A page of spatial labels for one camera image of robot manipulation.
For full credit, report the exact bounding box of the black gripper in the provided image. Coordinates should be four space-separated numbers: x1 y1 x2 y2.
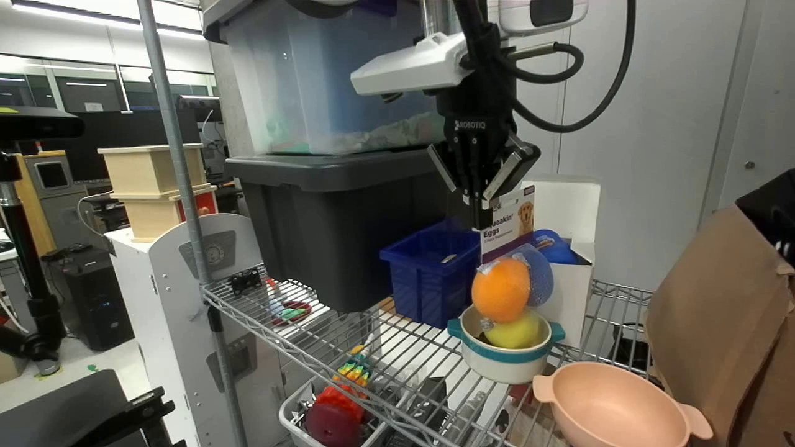
425 46 543 230

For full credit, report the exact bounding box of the orange round sponge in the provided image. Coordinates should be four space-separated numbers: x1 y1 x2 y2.
468 256 534 325

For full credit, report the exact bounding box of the yellow round sponge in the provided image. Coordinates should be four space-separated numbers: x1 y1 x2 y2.
481 308 543 349

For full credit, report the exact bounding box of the white bowl teal band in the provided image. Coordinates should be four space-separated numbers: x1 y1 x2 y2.
443 304 569 385

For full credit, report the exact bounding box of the white cardboard box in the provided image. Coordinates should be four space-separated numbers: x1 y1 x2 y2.
518 176 601 349

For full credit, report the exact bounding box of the blue round object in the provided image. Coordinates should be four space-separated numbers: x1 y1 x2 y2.
530 227 580 265

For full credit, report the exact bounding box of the blue plastic bin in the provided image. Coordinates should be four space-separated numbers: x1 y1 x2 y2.
378 219 484 328

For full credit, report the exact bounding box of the dark grey storage tote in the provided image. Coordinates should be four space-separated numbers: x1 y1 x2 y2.
222 138 496 314

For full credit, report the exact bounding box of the clear plastic storage tote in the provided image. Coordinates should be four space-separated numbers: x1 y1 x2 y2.
201 0 467 158

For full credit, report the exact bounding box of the rainbow striped toy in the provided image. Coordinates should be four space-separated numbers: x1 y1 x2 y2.
330 343 375 389

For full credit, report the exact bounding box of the red green small toy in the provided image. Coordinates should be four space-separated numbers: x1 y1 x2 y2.
266 296 314 328

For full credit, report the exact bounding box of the black binder clip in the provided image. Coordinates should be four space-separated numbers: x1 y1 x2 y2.
225 265 268 297

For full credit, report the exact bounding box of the brown paper bag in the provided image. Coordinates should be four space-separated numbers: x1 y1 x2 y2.
642 202 795 447

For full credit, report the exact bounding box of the red round object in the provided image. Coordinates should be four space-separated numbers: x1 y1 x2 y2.
302 385 368 447

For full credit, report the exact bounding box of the beige wooden box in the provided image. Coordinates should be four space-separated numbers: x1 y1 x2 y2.
96 140 207 201
113 184 217 242

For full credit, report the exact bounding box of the white grey cabinet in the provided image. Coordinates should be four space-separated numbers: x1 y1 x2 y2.
104 211 287 447

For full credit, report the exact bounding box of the black tower case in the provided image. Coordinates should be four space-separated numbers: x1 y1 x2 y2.
43 245 134 351

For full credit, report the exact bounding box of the grey yellow machine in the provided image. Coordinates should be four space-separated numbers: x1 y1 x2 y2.
9 147 106 258

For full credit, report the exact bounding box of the black robot cart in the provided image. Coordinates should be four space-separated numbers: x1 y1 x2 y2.
0 366 189 447

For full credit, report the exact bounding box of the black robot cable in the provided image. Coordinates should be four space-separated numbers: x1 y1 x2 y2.
448 0 639 133

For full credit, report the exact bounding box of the pink bowl with handles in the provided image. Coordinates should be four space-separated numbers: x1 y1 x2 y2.
530 360 714 447

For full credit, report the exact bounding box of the metal wire shelf rack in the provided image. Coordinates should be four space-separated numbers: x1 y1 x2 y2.
134 0 656 447

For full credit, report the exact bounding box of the white wire basket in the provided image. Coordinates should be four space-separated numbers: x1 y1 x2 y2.
276 376 399 447

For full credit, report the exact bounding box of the black camera stand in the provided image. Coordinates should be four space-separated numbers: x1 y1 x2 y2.
0 138 70 366

